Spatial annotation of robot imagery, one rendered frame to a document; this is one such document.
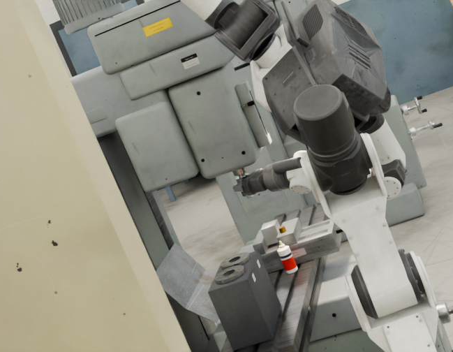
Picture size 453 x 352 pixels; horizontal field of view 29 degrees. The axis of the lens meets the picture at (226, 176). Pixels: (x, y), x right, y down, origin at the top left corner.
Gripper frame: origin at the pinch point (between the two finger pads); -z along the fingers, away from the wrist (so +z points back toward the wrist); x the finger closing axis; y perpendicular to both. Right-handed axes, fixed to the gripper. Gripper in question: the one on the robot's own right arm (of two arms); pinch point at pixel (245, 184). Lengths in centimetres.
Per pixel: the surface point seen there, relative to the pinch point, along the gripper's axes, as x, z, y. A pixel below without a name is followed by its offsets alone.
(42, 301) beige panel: 153, 94, -35
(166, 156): 18.0, -10.0, -19.5
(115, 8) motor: 11, -12, -67
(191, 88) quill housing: 9.7, 3.3, -36.0
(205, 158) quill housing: 11.6, -1.0, -14.3
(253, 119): -2.7, 10.9, -19.1
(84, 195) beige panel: 148, 104, -45
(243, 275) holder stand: 43, 23, 13
